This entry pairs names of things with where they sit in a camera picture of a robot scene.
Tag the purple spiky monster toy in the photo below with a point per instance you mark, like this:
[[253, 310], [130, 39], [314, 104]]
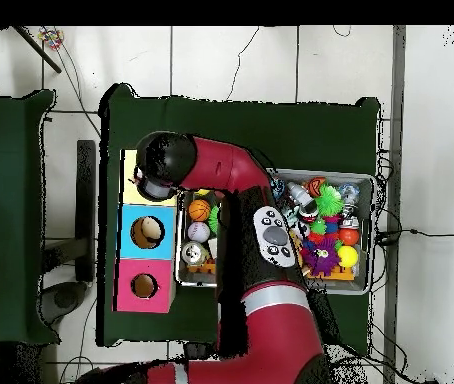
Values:
[[321, 258]]

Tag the green spiky ball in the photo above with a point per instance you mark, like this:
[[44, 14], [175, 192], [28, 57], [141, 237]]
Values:
[[214, 219]]

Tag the small multicoloured toy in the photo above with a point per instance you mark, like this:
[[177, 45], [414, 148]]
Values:
[[52, 38]]

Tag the wooden box with three holes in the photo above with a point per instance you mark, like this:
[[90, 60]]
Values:
[[131, 248]]

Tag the orange basketball toy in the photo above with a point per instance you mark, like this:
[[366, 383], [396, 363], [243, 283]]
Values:
[[199, 210]]

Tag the dark green table cloth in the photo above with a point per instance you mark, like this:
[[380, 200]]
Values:
[[7, 180], [291, 120]]

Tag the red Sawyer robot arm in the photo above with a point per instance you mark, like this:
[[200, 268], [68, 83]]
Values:
[[227, 164]]

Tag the black rod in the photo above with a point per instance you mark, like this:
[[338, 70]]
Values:
[[37, 48]]

